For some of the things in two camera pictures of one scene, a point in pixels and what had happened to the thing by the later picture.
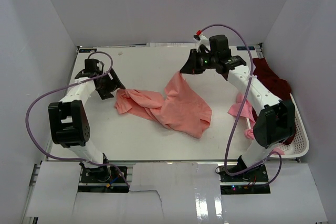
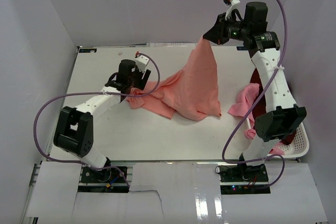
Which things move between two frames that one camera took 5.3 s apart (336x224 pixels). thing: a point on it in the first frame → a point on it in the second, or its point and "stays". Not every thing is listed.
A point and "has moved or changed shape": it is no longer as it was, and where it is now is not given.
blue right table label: [244, 48] stays
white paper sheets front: [184, 193] stays
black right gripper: [191, 66] → [217, 34]
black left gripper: [114, 84] → [140, 83]
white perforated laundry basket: [300, 146] stays
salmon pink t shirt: [181, 108] has moved or changed shape
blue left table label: [87, 50] stays
